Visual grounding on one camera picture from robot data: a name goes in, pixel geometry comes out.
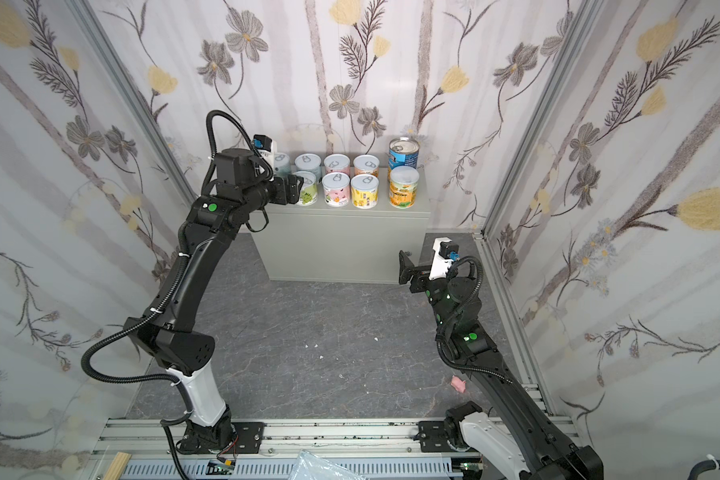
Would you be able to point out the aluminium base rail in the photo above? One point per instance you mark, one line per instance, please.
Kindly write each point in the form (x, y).
(285, 439)

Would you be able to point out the large blue labelled can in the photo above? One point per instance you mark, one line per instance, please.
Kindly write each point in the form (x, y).
(403, 151)

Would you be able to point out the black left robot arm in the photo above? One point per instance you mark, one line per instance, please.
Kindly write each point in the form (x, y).
(240, 180)

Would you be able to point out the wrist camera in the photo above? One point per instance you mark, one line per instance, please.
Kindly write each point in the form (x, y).
(265, 145)
(446, 253)

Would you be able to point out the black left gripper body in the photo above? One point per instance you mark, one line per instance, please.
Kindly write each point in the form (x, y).
(291, 189)

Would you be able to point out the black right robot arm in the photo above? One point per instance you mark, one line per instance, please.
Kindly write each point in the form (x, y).
(528, 445)

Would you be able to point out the white slotted cable duct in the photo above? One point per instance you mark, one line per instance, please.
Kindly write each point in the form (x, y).
(368, 468)

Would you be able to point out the pink eraser piece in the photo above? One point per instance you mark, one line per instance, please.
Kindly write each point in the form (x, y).
(458, 384)

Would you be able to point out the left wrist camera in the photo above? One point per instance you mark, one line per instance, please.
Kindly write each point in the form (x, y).
(265, 145)

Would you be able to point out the white lid can orange label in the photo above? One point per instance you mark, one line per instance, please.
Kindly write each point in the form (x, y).
(366, 164)

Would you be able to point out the white lid can beige label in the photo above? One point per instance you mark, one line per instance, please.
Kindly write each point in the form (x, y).
(336, 187)

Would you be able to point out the white lid can blue label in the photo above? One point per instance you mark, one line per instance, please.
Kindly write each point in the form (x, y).
(281, 164)

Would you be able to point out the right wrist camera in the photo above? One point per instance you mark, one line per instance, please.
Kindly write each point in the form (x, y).
(446, 253)

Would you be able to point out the clear plastic bag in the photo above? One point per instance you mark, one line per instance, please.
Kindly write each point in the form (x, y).
(310, 467)

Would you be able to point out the plastic lid can yellow label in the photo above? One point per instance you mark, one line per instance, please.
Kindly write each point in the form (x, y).
(403, 184)

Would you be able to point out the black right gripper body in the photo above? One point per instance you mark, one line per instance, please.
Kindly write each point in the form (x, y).
(414, 274)

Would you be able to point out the wooden block left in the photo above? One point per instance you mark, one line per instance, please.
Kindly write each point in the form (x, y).
(117, 466)

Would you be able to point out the grey metal cabinet box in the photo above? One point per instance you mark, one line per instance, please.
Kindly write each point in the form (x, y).
(343, 244)

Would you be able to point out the white lid can green label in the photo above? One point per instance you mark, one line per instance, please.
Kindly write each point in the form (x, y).
(308, 191)

